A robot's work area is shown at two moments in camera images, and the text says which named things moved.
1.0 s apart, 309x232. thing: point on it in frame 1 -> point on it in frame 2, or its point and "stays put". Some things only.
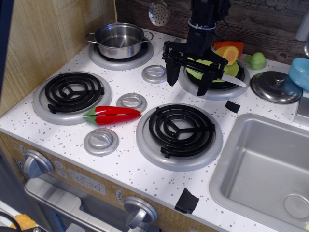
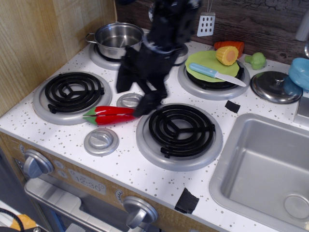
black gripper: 199,50 -> 151,64
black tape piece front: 187,202 stays put
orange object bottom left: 25,222 stays put
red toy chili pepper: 103,115 stays put
